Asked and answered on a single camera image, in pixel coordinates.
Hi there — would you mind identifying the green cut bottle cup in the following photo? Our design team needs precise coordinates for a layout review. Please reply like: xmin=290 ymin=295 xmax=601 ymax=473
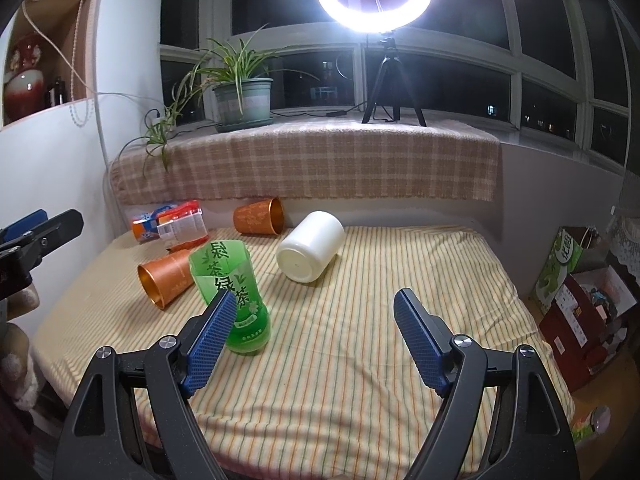
xmin=188 ymin=238 xmax=271 ymax=356

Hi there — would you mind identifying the near orange paper cup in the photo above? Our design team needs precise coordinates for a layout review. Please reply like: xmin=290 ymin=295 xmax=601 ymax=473
xmin=137 ymin=249 xmax=194 ymax=310

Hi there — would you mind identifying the orange paper cup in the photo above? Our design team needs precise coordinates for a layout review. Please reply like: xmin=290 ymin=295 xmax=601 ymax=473
xmin=233 ymin=197 xmax=285 ymax=235
xmin=137 ymin=249 xmax=194 ymax=310

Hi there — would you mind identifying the red label cut bottle cup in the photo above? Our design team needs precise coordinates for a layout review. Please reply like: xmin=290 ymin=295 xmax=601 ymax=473
xmin=157 ymin=200 xmax=208 ymax=252

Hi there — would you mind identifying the far orange paper cup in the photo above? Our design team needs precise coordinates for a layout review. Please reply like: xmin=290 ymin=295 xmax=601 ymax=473
xmin=233 ymin=197 xmax=285 ymax=235

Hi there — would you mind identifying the white plastic cup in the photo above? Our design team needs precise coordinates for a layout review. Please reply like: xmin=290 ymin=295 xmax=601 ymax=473
xmin=276 ymin=210 xmax=346 ymax=284

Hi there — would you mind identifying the red cardboard box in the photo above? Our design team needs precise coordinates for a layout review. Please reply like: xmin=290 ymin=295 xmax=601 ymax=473
xmin=540 ymin=266 xmax=637 ymax=392

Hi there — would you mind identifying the red white ceramic vase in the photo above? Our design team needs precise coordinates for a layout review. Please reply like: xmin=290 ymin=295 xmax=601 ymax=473
xmin=3 ymin=34 xmax=44 ymax=122

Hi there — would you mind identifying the striped yellow mattress cloth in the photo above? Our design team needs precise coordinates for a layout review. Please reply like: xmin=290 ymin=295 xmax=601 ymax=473
xmin=32 ymin=226 xmax=575 ymax=479

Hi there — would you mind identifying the green tissue box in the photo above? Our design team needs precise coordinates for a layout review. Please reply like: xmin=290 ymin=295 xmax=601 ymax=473
xmin=530 ymin=226 xmax=600 ymax=315

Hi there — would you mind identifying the white lace cloth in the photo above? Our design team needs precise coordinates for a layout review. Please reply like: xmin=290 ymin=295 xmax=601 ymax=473
xmin=608 ymin=216 xmax=640 ymax=282

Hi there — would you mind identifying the spider plant in green pot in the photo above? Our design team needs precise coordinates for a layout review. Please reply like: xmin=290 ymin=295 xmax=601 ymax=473
xmin=119 ymin=24 xmax=319 ymax=176

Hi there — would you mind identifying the white pipe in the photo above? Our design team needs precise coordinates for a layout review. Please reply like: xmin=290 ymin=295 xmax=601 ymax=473
xmin=91 ymin=0 xmax=111 ymax=168

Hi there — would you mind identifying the plaid beige blanket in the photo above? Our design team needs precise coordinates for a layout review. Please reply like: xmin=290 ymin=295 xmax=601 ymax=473
xmin=110 ymin=120 xmax=501 ymax=205

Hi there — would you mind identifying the black tripod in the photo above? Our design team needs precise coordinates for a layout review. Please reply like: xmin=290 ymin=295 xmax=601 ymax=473
xmin=361 ymin=32 xmax=426 ymax=127

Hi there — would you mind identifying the wooden wall shelf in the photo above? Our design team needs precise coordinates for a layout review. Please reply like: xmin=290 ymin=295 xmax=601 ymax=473
xmin=1 ymin=0 xmax=93 ymax=127

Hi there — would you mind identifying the black cable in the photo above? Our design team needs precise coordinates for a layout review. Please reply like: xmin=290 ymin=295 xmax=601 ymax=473
xmin=271 ymin=102 xmax=369 ymax=120

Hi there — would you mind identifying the ring light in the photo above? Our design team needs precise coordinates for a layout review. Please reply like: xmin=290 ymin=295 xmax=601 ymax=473
xmin=318 ymin=0 xmax=432 ymax=35

